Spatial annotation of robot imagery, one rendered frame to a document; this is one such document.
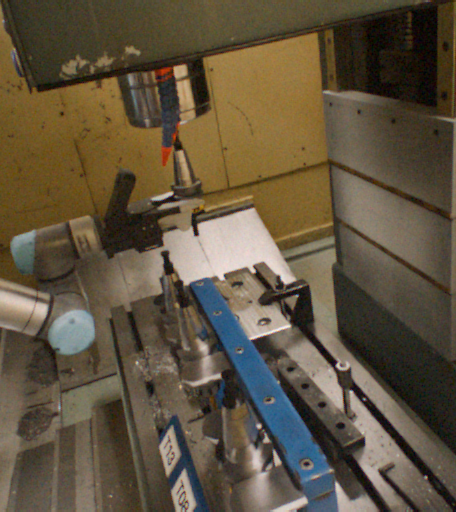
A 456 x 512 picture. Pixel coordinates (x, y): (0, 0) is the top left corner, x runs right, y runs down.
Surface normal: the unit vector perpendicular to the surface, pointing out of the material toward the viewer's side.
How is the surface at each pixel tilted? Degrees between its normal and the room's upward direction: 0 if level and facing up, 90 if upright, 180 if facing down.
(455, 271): 90
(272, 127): 90
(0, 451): 17
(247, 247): 24
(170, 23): 90
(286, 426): 0
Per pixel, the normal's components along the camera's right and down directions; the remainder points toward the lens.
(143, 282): -0.07, -0.64
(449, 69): -0.94, 0.28
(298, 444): -0.17, -0.88
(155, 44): 0.30, 0.37
